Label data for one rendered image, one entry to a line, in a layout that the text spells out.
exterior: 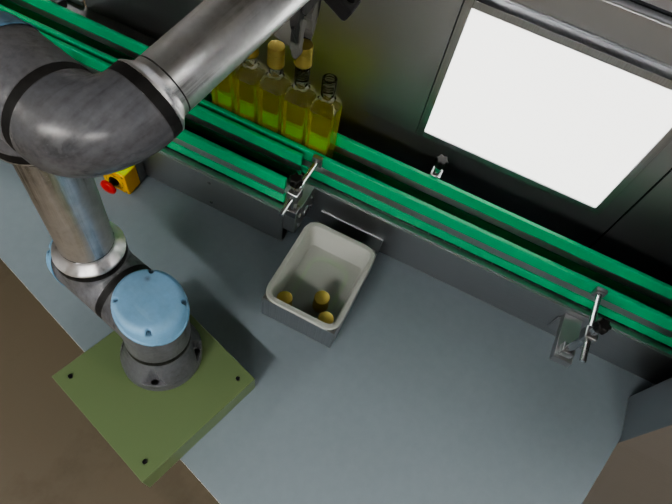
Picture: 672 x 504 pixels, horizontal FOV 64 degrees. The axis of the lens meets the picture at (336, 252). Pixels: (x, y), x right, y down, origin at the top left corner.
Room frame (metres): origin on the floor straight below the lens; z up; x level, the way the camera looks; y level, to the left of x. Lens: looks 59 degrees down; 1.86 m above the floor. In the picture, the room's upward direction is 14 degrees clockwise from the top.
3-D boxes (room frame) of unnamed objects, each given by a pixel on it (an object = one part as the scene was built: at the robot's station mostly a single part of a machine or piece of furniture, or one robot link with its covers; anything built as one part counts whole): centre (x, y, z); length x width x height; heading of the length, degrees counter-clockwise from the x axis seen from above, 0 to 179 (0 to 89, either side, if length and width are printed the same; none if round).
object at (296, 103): (0.82, 0.15, 0.99); 0.06 x 0.06 x 0.21; 78
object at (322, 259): (0.55, 0.02, 0.80); 0.22 x 0.17 x 0.09; 166
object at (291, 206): (0.68, 0.11, 0.95); 0.17 x 0.03 x 0.12; 166
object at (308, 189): (0.70, 0.10, 0.85); 0.09 x 0.04 x 0.07; 166
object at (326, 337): (0.58, 0.01, 0.79); 0.27 x 0.17 x 0.08; 166
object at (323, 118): (0.80, 0.09, 0.99); 0.06 x 0.06 x 0.21; 78
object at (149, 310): (0.32, 0.28, 0.98); 0.13 x 0.12 x 0.14; 64
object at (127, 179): (0.72, 0.54, 0.79); 0.07 x 0.07 x 0.07; 76
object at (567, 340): (0.52, -0.52, 0.90); 0.17 x 0.05 x 0.23; 166
